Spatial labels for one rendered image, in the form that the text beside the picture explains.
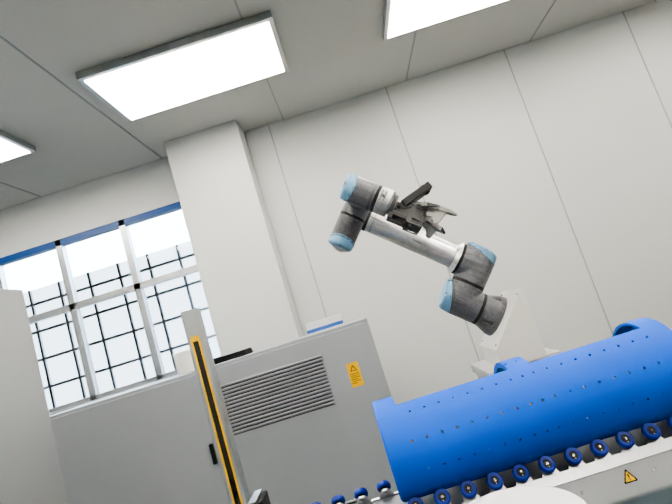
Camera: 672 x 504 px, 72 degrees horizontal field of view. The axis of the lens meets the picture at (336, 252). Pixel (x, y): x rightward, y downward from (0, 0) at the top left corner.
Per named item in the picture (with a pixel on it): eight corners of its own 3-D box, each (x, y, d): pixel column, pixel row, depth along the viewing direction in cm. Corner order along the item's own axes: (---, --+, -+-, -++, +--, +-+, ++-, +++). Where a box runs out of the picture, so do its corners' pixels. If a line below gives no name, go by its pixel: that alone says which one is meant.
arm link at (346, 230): (327, 246, 225) (322, 241, 158) (337, 223, 226) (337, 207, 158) (349, 256, 225) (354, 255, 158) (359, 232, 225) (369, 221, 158)
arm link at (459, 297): (467, 321, 222) (433, 306, 224) (481, 288, 222) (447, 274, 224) (473, 324, 207) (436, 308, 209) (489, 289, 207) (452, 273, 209)
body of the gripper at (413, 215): (418, 236, 150) (384, 222, 151) (427, 214, 153) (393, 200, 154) (423, 227, 143) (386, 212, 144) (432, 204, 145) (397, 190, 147)
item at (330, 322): (307, 335, 311) (304, 324, 312) (342, 324, 314) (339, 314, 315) (308, 335, 299) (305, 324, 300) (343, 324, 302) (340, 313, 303)
